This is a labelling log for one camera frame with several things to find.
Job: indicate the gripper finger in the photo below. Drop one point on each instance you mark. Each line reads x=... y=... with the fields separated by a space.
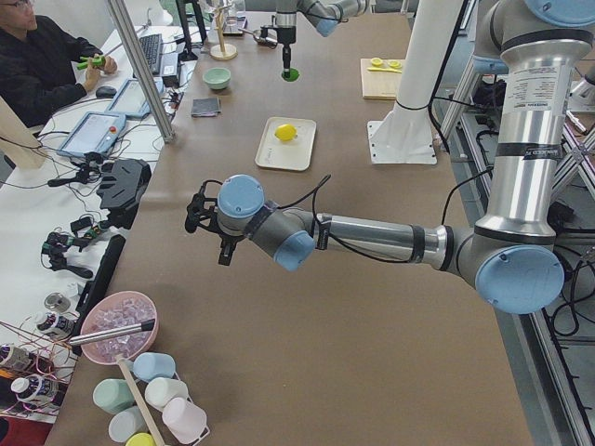
x=223 y=258
x=288 y=58
x=284 y=58
x=228 y=252

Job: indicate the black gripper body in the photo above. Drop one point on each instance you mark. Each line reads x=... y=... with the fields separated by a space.
x=286 y=36
x=226 y=238

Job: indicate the green lime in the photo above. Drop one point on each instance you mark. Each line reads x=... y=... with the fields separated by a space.
x=290 y=75

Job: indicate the yellow lemon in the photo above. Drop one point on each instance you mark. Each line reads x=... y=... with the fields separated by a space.
x=285 y=132

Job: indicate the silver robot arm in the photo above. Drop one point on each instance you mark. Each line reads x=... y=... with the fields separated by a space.
x=323 y=17
x=506 y=255

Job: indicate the cream rabbit print tray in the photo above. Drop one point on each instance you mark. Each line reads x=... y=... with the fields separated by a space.
x=294 y=155

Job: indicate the metal scoop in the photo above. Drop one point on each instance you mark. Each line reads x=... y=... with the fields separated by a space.
x=258 y=36

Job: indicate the wooden mug tree stand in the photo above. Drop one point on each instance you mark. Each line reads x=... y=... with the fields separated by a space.
x=220 y=50

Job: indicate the mint green bowl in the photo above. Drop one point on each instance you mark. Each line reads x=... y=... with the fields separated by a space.
x=217 y=78

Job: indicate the yellow plastic knife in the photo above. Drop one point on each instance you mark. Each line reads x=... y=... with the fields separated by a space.
x=379 y=69

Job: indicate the wooden cutting board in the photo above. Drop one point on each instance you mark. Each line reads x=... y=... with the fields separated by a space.
x=379 y=85

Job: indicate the folded grey cloth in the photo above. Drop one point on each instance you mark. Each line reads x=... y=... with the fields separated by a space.
x=205 y=107

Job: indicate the pink bowl with ice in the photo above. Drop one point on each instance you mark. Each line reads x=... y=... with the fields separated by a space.
x=117 y=311

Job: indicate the blue teach pendant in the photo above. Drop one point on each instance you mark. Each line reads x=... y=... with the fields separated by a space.
x=130 y=101
x=95 y=132

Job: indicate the black keyboard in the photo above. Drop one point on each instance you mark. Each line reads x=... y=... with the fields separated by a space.
x=151 y=46

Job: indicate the light blue cup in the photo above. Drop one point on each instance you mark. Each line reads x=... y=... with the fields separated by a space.
x=150 y=365

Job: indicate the white cup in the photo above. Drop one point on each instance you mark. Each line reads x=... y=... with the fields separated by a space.
x=160 y=391

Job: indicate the pink cup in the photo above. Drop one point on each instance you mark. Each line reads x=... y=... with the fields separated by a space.
x=185 y=420

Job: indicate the mint green cup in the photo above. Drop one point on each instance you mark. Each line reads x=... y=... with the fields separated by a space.
x=113 y=395

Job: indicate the pale grey cup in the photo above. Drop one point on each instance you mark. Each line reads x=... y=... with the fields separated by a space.
x=126 y=424

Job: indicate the yellow cup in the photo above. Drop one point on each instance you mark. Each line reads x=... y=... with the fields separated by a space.
x=141 y=439

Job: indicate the seated person in black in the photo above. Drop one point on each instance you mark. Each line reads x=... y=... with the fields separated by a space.
x=37 y=58

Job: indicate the aluminium frame post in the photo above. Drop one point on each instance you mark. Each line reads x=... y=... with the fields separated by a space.
x=128 y=36

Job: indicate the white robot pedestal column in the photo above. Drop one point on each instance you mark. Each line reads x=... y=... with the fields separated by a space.
x=434 y=25

